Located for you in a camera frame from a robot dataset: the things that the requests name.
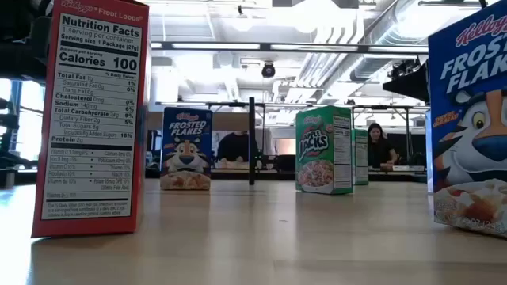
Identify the blue Frosted Flakes cereal box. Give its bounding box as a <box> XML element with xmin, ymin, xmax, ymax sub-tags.
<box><xmin>159</xmin><ymin>106</ymin><xmax>214</xmax><ymax>192</ymax></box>
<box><xmin>425</xmin><ymin>10</ymin><xmax>507</xmax><ymax>238</ymax></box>

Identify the green Apple Jacks cereal box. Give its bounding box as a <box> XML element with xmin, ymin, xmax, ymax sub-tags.
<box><xmin>351</xmin><ymin>128</ymin><xmax>370</xmax><ymax>186</ymax></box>
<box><xmin>295</xmin><ymin>104</ymin><xmax>354</xmax><ymax>196</ymax></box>

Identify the red Froot Loops cereal box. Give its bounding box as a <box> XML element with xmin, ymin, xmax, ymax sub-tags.
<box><xmin>31</xmin><ymin>0</ymin><xmax>151</xmax><ymax>238</ymax></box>

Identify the wooden shelf plank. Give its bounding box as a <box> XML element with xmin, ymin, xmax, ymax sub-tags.
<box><xmin>147</xmin><ymin>112</ymin><xmax>250</xmax><ymax>131</ymax></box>

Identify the black ceiling fixture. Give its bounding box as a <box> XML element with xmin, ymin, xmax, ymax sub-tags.
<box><xmin>387</xmin><ymin>58</ymin><xmax>421</xmax><ymax>80</ymax></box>

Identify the person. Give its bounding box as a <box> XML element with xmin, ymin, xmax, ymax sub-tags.
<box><xmin>367</xmin><ymin>122</ymin><xmax>399</xmax><ymax>169</ymax></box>
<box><xmin>216</xmin><ymin>131</ymin><xmax>261</xmax><ymax>164</ymax></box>

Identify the black office chair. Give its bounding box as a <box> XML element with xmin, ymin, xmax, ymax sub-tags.
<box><xmin>273</xmin><ymin>154</ymin><xmax>297</xmax><ymax>173</ymax></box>

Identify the black equipment stand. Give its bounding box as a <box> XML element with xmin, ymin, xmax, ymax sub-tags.
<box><xmin>0</xmin><ymin>97</ymin><xmax>21</xmax><ymax>189</ymax></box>

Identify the black frame beam with lights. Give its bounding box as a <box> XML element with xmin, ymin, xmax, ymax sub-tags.
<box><xmin>150</xmin><ymin>40</ymin><xmax>430</xmax><ymax>55</ymax></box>

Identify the black frame rail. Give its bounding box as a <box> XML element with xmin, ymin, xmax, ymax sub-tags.
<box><xmin>144</xmin><ymin>168</ymin><xmax>428</xmax><ymax>183</ymax></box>

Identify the black shelf post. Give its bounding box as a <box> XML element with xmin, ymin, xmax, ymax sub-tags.
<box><xmin>248</xmin><ymin>97</ymin><xmax>257</xmax><ymax>186</ymax></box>

